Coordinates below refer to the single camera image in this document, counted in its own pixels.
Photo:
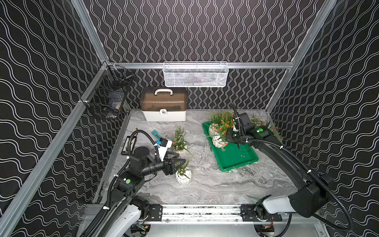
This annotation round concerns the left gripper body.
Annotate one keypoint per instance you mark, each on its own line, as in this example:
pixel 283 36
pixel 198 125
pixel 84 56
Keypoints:
pixel 169 167

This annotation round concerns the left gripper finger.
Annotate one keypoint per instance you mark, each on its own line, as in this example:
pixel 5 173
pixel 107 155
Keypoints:
pixel 180 168
pixel 177 159

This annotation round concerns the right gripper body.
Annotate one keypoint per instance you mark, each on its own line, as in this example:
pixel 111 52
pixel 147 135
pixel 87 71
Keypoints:
pixel 234 136

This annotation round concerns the orange flower plant pot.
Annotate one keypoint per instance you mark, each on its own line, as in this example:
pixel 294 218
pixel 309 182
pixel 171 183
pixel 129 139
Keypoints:
pixel 220 141
pixel 227 118

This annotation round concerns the pink flower plant pot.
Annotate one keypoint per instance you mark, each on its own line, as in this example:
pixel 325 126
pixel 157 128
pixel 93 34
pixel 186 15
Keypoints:
pixel 179 144
pixel 184 181
pixel 257 121

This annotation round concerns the orange flower plant back pot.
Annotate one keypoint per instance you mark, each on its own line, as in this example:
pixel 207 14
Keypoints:
pixel 220 141

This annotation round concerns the green plastic tray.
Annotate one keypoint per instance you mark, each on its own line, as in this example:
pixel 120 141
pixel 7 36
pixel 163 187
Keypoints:
pixel 233 155

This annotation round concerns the green grass plant white pot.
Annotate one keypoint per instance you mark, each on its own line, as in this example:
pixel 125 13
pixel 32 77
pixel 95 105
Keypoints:
pixel 216 121

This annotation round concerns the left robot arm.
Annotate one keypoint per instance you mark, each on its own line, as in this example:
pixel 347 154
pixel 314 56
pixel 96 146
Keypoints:
pixel 123 207

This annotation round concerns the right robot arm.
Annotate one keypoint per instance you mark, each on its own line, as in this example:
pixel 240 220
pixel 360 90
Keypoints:
pixel 313 188

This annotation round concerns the brown lidded storage case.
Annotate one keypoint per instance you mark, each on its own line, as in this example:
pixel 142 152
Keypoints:
pixel 163 104

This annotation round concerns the pink flower plant front pot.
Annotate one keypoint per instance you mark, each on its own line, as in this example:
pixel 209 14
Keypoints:
pixel 184 181

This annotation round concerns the grass plant far right pot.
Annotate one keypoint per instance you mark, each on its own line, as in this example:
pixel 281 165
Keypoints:
pixel 274 130

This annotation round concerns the black tray with brown items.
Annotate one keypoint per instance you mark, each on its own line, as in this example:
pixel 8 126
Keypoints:
pixel 129 143

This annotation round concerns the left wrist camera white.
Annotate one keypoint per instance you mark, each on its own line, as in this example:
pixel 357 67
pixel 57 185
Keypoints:
pixel 163 145

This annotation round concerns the teal handled tool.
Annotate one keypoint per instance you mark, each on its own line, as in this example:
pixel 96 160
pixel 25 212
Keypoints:
pixel 156 135

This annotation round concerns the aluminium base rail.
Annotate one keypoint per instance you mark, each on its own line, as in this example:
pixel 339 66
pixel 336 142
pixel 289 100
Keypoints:
pixel 213 220

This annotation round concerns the white wire mesh basket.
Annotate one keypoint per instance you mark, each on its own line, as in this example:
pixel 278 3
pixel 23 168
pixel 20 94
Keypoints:
pixel 195 74

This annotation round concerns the black wire wall basket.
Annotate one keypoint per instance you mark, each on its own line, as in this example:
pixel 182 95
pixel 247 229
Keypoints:
pixel 109 100

